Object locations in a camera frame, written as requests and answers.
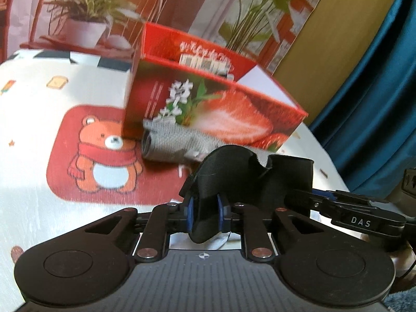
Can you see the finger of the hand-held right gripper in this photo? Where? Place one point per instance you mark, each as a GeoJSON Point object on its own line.
{"type": "Point", "coordinates": [320, 201]}

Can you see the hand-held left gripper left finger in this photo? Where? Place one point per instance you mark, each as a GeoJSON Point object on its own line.
{"type": "Point", "coordinates": [190, 209]}

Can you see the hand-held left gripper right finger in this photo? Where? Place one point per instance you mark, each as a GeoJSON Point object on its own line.
{"type": "Point", "coordinates": [221, 210]}

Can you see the black sock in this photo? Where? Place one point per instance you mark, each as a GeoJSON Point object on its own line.
{"type": "Point", "coordinates": [227, 172]}

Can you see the grey knitted sock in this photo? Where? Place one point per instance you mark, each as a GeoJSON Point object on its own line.
{"type": "Point", "coordinates": [172, 143]}

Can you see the red strawberry print box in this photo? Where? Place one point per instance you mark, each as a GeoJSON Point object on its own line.
{"type": "Point", "coordinates": [227, 117]}

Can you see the person's right hand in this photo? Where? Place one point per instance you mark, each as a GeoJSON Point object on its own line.
{"type": "Point", "coordinates": [404, 266]}

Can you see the teal curtain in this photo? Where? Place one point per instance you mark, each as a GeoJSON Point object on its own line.
{"type": "Point", "coordinates": [373, 87]}

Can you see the printed cartoon tablecloth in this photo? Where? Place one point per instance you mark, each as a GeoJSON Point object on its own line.
{"type": "Point", "coordinates": [65, 120]}

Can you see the room scene wall poster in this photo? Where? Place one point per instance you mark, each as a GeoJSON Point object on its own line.
{"type": "Point", "coordinates": [130, 0]}

